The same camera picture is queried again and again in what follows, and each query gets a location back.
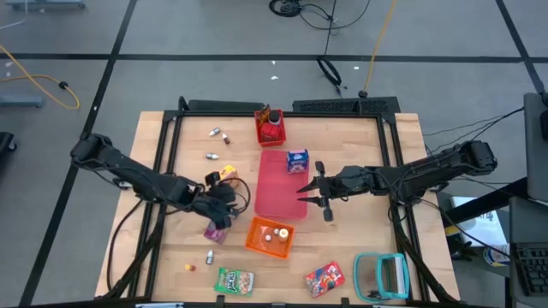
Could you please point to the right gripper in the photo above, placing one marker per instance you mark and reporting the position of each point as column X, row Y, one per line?
column 342, row 184

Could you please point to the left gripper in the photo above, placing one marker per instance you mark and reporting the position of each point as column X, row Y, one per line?
column 218, row 205

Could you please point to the Raisin Bran cereal box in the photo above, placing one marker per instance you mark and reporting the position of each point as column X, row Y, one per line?
column 215, row 233

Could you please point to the Corn Pops cereal box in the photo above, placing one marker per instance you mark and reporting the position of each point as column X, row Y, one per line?
column 230, row 171

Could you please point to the pink plastic bin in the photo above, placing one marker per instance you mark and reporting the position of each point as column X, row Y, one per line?
column 278, row 192

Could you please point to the Frosted Flakes cereal box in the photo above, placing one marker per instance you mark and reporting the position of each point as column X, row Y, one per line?
column 297, row 161

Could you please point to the small silver red dropper bottle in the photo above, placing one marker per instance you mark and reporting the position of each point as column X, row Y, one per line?
column 212, row 156

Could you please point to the orange slotted plastic basket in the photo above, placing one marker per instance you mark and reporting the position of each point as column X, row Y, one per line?
column 257, row 246

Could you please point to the small dark brown dropper bottle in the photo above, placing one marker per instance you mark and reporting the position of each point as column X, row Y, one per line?
column 268, row 238

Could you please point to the small black dropper bottle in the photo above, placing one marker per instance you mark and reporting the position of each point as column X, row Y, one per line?
column 214, row 132

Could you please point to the red lidded spice container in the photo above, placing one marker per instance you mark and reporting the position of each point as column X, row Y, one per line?
column 269, row 130

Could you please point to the Apple Jacks cereal box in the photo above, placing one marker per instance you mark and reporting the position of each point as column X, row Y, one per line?
column 234, row 281

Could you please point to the red candy bag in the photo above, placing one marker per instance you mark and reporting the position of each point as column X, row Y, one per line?
column 324, row 279

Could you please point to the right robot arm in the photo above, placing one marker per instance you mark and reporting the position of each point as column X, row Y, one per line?
column 428, row 171

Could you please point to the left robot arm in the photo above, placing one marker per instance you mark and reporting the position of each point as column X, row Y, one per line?
column 128, row 175

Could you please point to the small grey dropper bottle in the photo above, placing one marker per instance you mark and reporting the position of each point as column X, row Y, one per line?
column 209, row 256

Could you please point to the small red plastic basket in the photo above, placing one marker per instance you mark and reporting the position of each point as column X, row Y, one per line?
column 270, row 144

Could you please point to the small orange dropper bottle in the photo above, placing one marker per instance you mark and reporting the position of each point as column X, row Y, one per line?
column 190, row 268

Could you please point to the black lidded jar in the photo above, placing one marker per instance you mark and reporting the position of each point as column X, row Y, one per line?
column 275, row 116

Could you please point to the teal mesh basket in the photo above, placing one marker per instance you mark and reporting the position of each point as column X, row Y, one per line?
column 356, row 276

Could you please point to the black perforated panel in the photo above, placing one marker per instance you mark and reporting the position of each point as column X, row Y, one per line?
column 347, row 105

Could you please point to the orange snack bag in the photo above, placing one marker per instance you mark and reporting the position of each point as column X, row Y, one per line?
column 263, row 114

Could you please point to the white card stack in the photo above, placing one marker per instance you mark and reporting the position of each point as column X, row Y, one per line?
column 399, row 276

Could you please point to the white paper sheet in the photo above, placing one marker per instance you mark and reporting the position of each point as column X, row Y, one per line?
column 479, row 222

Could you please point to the black support beam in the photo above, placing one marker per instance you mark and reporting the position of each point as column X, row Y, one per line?
column 484, row 201

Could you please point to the white round dish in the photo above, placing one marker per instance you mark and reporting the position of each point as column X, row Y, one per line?
column 496, row 256

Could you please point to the grey laptop with keyboard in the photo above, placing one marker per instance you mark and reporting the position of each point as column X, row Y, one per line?
column 531, row 256

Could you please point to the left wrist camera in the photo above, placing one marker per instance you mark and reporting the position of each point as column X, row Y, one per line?
column 212, row 177

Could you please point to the black table frame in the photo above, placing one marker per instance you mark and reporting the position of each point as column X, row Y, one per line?
column 214, row 114

